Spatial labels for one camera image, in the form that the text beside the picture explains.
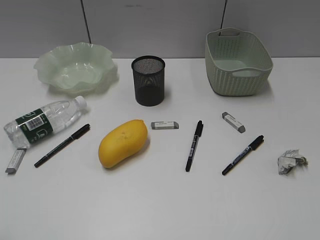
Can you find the grey eraser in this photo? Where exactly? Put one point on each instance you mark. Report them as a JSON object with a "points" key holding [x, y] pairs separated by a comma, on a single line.
{"points": [[164, 125], [15, 161], [233, 122]]}

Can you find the waste paper ball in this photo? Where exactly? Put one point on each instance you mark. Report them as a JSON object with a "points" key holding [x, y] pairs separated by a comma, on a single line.
{"points": [[289, 160]]}

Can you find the pale green woven basket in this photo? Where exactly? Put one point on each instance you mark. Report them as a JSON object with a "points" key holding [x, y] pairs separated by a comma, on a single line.
{"points": [[237, 63]]}

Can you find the black marker pen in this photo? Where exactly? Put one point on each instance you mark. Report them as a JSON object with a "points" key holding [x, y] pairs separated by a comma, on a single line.
{"points": [[75, 136], [251, 147], [197, 135]]}

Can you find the pale green wavy plate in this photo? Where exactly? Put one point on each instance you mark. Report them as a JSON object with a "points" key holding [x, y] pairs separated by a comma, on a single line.
{"points": [[77, 68]]}

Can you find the clear water bottle green label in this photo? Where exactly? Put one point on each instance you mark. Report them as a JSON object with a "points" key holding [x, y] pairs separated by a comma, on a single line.
{"points": [[45, 121]]}

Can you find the grey eraser at left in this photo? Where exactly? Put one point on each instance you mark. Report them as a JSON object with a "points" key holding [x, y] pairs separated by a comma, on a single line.
{"points": [[15, 161]]}

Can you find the black mesh pen holder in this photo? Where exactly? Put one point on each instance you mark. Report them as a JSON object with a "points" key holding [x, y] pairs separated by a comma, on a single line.
{"points": [[149, 80]]}

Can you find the yellow mango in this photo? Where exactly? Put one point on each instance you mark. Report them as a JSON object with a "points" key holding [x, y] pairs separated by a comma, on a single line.
{"points": [[122, 142]]}

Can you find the grey eraser in middle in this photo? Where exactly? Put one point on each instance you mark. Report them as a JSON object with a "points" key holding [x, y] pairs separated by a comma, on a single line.
{"points": [[164, 125]]}

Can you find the grey eraser at right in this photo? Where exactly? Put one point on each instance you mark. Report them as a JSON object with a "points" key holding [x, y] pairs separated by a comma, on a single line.
{"points": [[233, 122]]}

